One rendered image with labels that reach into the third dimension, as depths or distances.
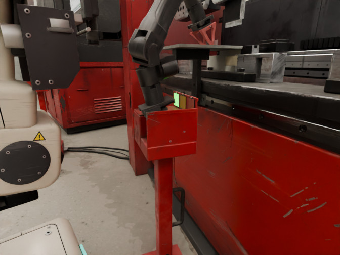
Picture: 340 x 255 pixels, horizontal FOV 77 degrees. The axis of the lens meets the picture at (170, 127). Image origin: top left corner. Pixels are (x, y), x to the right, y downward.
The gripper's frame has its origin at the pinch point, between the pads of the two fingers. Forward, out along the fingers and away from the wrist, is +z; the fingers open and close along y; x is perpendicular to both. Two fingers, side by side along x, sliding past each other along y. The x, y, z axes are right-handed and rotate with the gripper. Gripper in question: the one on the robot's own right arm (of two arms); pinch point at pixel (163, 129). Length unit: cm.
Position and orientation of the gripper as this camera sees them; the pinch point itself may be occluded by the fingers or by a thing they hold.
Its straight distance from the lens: 66.5
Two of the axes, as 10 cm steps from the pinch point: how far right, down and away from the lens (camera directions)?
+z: 2.6, 8.9, 3.7
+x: -3.3, -2.7, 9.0
